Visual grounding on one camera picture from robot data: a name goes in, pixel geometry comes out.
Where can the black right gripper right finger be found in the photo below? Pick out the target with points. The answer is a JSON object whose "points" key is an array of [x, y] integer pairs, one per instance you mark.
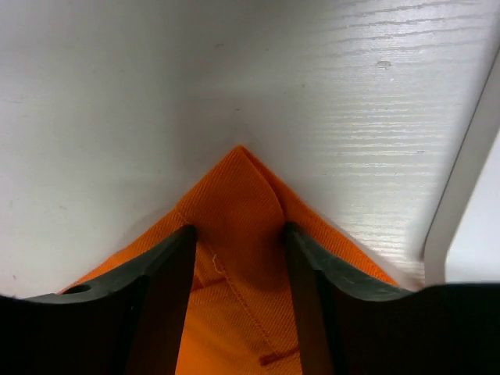
{"points": [[349, 322]]}

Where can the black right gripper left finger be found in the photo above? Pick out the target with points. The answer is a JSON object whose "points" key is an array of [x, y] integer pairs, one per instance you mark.
{"points": [[129, 320]]}

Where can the orange trousers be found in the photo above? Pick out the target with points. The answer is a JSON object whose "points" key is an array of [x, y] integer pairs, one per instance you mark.
{"points": [[240, 318]]}

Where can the white clothes rack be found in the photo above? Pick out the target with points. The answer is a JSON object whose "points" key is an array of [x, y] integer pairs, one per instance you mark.
{"points": [[462, 244]]}

